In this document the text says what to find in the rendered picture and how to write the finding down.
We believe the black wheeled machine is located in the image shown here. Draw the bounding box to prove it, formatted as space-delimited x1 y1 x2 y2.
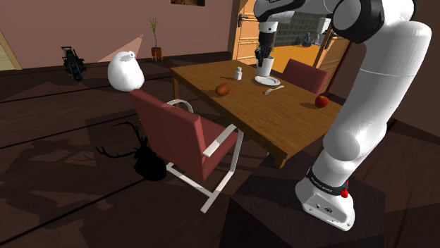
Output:
61 46 87 82

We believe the silver fork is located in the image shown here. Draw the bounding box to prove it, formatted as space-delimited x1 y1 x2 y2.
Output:
264 85 285 96

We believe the wall picture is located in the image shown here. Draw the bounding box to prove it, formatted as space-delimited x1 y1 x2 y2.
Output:
171 0 206 7

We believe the wooden dining table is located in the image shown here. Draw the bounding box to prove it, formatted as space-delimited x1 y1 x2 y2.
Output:
169 60 343 169

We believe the white cup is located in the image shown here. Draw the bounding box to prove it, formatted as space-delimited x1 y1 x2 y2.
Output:
255 56 275 78

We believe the red chair with white frame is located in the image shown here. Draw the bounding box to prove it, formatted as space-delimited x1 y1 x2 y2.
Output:
129 88 245 214

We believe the white egg-shaped object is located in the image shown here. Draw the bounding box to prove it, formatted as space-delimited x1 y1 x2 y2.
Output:
107 50 145 93

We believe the potted plant on stool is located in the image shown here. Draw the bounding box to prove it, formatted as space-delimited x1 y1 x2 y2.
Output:
147 16 164 62

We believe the red apple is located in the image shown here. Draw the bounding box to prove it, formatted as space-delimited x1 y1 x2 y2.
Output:
314 95 330 109

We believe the black deer head figure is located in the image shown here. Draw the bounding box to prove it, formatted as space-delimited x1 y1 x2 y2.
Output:
94 120 168 182

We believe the white plate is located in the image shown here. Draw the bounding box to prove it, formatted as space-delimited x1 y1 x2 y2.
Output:
255 75 281 87

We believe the orange wooden door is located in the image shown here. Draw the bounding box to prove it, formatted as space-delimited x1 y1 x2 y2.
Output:
232 0 261 65

